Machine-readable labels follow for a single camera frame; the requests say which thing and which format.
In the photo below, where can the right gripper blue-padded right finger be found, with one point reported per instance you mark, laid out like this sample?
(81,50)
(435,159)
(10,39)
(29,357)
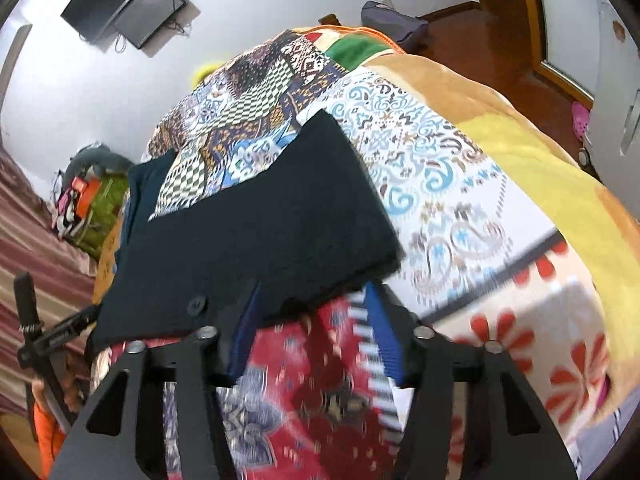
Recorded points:
(393,326)

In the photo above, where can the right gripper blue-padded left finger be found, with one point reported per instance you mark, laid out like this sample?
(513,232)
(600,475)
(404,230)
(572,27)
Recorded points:
(238,324)

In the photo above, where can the black pants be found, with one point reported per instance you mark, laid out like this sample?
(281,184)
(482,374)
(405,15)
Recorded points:
(307,229)

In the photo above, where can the striped pink curtain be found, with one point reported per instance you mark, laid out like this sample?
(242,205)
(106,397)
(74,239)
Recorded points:
(63,275)

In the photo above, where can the patchwork patterned bedspread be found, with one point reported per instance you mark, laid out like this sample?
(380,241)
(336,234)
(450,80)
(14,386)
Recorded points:
(310,404)

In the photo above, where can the green patterned bag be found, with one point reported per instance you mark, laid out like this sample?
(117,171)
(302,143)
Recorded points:
(91,232)

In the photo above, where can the orange box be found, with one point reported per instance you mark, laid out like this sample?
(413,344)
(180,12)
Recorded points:
(87,191)

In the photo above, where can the dark teal folded garment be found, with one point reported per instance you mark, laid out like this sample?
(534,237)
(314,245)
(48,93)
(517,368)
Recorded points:
(144,182)

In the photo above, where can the grey plush toy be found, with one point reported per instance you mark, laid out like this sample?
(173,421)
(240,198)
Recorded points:
(100,159)

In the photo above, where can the orange yellow fleece blanket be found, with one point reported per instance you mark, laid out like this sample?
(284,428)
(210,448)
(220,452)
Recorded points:
(550,185)

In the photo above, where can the yellow curved object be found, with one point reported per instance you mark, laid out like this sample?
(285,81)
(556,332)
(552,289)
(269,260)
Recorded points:
(204,71)

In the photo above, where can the pink slipper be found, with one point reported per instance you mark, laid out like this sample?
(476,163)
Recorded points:
(580,120)

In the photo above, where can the white door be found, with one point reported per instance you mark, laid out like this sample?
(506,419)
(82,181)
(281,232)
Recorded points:
(612,139)

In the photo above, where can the purple grey bag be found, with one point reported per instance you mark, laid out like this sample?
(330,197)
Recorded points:
(407,31)

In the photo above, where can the wall-mounted black television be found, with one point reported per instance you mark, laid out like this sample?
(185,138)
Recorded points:
(136,20)

